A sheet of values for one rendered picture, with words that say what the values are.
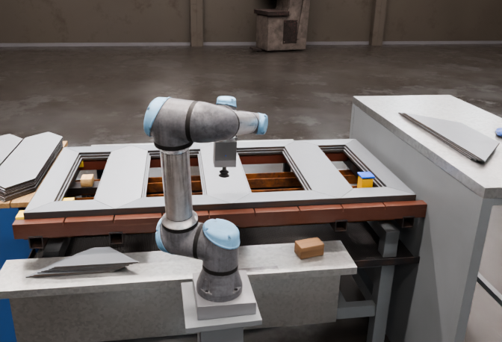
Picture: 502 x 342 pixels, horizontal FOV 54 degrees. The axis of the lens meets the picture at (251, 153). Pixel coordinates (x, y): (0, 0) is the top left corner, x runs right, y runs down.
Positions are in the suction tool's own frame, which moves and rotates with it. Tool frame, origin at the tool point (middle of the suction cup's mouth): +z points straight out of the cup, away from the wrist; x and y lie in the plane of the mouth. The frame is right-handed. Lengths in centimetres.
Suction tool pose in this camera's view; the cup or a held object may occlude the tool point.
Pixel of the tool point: (223, 175)
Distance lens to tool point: 195.7
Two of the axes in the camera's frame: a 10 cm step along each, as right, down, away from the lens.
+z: -0.5, 9.4, 3.3
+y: -9.8, 0.1, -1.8
